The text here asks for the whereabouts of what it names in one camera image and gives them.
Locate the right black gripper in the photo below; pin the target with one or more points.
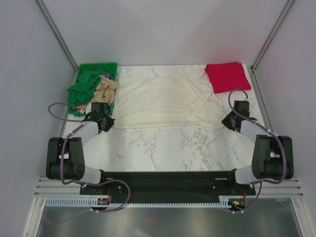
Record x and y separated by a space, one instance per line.
225 122

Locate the red folded t shirt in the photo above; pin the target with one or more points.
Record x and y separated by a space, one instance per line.
227 77

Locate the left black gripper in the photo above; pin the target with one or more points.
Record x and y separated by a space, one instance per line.
109 124

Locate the cream t shirt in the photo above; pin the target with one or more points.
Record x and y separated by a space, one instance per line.
184 98

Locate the green plastic bin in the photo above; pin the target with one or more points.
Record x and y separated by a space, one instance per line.
110 71

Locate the left aluminium frame post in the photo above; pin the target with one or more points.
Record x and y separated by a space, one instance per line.
53 27

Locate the aluminium frame post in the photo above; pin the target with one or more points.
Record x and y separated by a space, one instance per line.
272 34
53 27

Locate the right aluminium frame post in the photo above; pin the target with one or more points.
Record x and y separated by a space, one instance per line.
272 34

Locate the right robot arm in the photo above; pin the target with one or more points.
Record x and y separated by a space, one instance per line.
272 159

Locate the green t shirt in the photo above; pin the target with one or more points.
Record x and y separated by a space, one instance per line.
83 90

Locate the tan t shirt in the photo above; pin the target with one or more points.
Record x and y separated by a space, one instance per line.
105 91

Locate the white slotted cable duct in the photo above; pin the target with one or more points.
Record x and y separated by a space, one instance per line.
105 201

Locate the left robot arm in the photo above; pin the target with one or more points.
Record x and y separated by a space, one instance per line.
65 156

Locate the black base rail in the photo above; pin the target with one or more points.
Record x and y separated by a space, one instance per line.
168 186

